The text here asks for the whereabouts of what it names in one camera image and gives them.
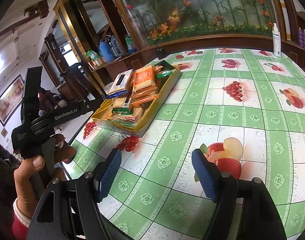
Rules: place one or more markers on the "blue thermos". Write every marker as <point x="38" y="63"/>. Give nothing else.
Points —
<point x="105" y="52"/>

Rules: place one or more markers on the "grey-blue water bottle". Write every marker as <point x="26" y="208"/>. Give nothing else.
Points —
<point x="116" y="46"/>

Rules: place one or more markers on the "green and white bag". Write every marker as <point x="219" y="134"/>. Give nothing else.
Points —
<point x="92" y="55"/>

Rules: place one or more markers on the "white spray bottle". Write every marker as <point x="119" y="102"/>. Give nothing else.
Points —
<point x="276" y="42"/>

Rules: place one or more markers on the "person's left forearm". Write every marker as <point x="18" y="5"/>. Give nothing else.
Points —
<point x="5" y="192"/>

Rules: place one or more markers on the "person's left hand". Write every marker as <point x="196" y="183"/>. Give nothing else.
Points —
<point x="30" y="167"/>

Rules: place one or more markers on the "pile of snack packets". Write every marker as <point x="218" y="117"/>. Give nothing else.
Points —
<point x="142" y="85"/>

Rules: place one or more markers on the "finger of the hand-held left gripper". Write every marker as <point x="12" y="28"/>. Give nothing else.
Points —
<point x="80" y="82"/>

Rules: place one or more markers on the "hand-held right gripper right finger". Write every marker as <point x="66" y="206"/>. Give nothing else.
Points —
<point x="207" y="177"/>

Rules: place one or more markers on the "green plastic bottle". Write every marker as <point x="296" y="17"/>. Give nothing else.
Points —
<point x="130" y="44"/>

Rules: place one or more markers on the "glass door cabinet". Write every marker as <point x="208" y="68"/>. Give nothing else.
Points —
<point x="75" y="30"/>

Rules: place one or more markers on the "blue-edged cracker packet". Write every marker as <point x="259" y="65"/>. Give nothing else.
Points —
<point x="120" y="80"/>

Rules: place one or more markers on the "yellow cardboard box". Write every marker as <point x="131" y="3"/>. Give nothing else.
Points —
<point x="152" y="115"/>

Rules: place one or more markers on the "framed wall painting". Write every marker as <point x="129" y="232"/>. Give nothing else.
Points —
<point x="7" y="100"/>

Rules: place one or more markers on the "brown wooden cabinet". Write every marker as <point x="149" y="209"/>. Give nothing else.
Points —
<point x="217" y="41"/>

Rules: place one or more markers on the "small black box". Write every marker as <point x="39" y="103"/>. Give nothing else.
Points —
<point x="160" y="53"/>

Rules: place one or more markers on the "floral glass panel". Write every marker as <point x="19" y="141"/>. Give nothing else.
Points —
<point x="205" y="5"/>

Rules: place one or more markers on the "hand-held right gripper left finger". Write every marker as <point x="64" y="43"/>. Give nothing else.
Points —
<point x="110" y="177"/>

